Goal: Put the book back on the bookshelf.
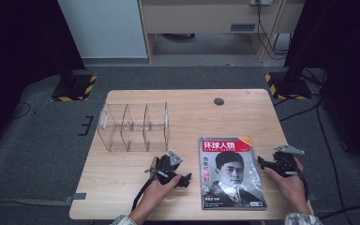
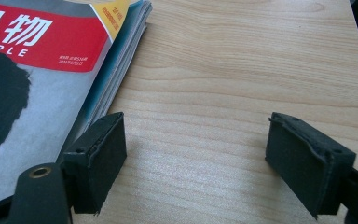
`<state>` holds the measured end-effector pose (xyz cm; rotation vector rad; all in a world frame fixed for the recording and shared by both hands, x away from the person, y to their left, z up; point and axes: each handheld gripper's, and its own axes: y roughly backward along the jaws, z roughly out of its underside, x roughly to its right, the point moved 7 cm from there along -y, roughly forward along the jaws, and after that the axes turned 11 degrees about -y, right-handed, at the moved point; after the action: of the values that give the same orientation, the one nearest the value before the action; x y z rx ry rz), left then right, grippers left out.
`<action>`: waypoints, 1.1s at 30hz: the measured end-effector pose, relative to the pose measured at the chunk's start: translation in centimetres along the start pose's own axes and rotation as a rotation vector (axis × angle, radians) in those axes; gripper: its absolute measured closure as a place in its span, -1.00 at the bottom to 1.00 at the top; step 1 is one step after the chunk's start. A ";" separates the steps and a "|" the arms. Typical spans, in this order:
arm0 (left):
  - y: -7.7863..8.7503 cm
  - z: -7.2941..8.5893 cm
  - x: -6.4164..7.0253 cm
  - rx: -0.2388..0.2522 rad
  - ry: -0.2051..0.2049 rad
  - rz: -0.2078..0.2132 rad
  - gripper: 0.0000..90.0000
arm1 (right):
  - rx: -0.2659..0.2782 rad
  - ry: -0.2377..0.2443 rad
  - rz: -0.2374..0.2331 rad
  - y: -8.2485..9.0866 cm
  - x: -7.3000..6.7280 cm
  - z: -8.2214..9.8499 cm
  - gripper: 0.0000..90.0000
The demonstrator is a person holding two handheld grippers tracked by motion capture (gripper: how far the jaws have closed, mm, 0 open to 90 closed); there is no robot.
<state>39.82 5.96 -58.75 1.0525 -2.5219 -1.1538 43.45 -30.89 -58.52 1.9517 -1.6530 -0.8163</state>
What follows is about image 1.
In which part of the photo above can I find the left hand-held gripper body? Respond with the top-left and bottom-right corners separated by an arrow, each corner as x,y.
149,150 -> 184,186

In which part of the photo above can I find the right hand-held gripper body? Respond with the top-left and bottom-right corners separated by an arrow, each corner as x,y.
273,143 -> 306,178

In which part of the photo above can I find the magazine with portrait cover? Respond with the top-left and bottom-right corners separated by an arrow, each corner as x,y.
198,135 -> 268,211

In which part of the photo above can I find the clear acrylic file rack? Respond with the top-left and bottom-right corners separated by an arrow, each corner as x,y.
97,100 -> 170,153

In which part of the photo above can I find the person's left hand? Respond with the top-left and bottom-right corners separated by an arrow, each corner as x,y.
130,156 -> 182,218

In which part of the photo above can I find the person's right hand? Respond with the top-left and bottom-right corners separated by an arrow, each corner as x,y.
264,157 -> 312,216

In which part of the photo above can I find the striped-edge black stand base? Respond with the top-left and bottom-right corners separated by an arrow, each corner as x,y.
264,67 -> 313,101
51,62 -> 98,102

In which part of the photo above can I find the dark curtain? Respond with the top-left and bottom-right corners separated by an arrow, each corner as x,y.
0,0 -> 86,154
283,0 -> 360,179

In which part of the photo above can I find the grey rectangular label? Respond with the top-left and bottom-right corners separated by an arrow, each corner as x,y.
230,22 -> 257,33

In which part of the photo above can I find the white cabinet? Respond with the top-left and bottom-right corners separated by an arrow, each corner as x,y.
57,0 -> 148,59

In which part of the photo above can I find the light wooden desk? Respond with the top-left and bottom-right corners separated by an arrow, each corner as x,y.
137,0 -> 306,64

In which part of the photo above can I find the white power strip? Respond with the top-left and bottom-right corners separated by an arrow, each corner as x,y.
249,0 -> 275,7

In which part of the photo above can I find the right hand-held gripper black cable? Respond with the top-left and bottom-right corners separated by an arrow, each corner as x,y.
293,165 -> 309,202

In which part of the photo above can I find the hand-held gripper black cable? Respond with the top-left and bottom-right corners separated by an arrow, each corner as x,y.
130,168 -> 162,213
293,165 -> 309,202

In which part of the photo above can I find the left hand-held gripper black cable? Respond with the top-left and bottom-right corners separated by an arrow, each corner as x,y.
130,168 -> 162,213

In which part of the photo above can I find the black hanging cable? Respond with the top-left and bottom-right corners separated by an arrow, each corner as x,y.
256,3 -> 290,61

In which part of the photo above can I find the thin black floor cable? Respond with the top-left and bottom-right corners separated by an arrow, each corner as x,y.
10,101 -> 32,120

